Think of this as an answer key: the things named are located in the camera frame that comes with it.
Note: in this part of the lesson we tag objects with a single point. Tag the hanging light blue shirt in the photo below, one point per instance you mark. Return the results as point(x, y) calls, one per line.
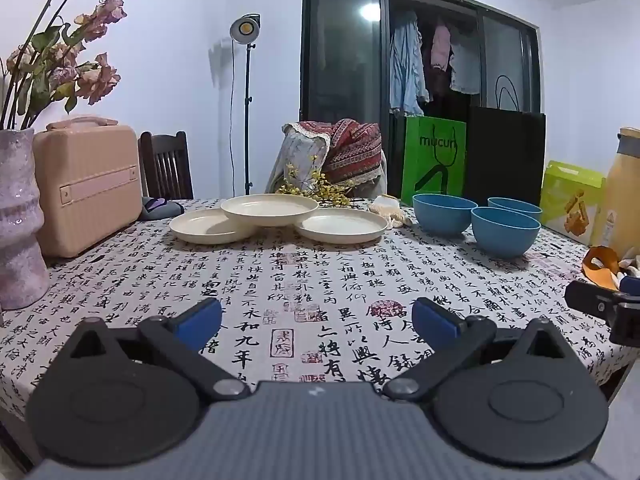
point(407, 65)

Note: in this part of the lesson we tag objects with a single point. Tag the dried pink flowers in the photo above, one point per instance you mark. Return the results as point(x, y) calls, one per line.
point(95, 77)

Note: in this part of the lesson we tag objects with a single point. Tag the red patterned blanket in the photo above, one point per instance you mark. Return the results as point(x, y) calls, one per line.
point(355, 150)

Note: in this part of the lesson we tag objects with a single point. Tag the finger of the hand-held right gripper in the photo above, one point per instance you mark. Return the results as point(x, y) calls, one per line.
point(630, 282)
point(595, 300)

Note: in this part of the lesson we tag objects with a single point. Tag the grey lace-trimmed cushion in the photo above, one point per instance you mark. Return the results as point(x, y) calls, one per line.
point(295, 155)

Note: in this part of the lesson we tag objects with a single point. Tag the hanging white garment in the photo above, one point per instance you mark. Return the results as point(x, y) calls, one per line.
point(465, 67)

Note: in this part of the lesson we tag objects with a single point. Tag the cream plate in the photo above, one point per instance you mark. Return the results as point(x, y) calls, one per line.
point(340, 225)
point(270, 207)
point(200, 228)

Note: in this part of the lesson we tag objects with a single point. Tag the green snack box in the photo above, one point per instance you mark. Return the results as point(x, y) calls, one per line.
point(565, 195)

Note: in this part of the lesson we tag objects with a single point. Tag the pale pink textured vase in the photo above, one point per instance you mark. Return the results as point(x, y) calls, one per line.
point(20, 220)

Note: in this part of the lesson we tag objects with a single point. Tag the dark wooden chair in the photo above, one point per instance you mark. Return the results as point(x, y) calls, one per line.
point(165, 165)

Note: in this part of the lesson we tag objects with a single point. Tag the studio lamp on stand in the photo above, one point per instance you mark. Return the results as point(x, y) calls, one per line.
point(245, 27)

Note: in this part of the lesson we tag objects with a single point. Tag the grey fabric pouch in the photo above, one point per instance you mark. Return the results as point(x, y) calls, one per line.
point(160, 208)

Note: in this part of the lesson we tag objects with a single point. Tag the hanging pink garment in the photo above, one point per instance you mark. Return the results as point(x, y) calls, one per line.
point(441, 47)

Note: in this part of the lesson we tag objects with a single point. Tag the pink hard case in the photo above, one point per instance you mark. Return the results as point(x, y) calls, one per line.
point(85, 185)

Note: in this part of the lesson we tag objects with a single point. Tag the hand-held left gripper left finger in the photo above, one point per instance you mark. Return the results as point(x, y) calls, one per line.
point(200, 322)

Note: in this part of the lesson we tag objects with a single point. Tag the calligraphy print tablecloth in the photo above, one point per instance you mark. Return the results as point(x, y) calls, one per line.
point(300, 285)

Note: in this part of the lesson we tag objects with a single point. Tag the orange fabric piece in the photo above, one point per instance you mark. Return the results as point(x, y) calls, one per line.
point(600, 272)

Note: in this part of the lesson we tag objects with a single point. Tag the yellow flower branch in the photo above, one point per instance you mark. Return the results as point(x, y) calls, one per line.
point(320, 187)

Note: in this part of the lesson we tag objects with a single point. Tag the black paper bag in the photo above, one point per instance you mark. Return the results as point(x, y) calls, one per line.
point(505, 155)

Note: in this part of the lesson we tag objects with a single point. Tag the dark sliding glass door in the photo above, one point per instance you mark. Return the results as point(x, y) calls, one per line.
point(345, 60)

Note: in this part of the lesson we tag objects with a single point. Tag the green paper bag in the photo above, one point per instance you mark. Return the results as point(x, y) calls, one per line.
point(430, 170)

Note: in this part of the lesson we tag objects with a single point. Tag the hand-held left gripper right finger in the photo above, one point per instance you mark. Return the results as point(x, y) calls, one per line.
point(435, 322)

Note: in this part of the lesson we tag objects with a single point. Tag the yellow thermos bottle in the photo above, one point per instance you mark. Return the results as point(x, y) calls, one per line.
point(622, 200)

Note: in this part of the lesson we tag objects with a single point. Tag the blue bowl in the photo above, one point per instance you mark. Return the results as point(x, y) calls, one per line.
point(440, 217)
point(505, 237)
point(520, 207)

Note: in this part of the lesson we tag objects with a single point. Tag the knitted work glove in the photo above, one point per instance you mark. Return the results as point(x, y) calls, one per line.
point(387, 207)

